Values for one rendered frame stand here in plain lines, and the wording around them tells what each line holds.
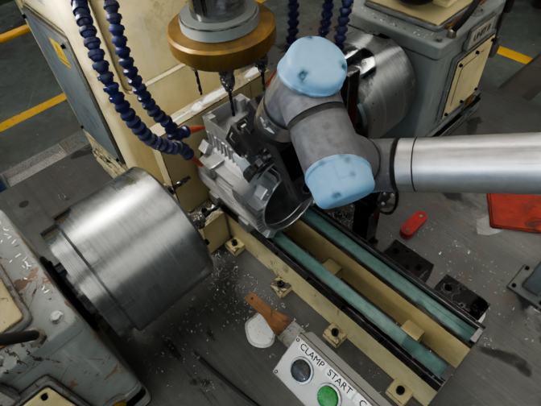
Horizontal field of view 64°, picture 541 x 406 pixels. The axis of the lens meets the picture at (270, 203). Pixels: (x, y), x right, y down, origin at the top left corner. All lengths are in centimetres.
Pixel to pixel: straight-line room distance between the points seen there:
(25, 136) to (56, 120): 21
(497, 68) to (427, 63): 217
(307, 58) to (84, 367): 55
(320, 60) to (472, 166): 23
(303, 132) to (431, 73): 62
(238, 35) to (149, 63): 29
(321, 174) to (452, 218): 71
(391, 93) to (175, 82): 47
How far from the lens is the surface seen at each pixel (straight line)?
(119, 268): 71
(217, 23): 72
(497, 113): 151
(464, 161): 58
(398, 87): 102
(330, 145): 50
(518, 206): 124
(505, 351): 102
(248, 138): 69
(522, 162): 58
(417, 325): 94
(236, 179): 86
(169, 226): 72
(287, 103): 53
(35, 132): 310
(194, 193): 100
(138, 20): 91
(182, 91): 101
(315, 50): 52
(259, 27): 74
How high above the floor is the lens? 168
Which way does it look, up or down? 50 degrees down
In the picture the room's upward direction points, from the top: 6 degrees counter-clockwise
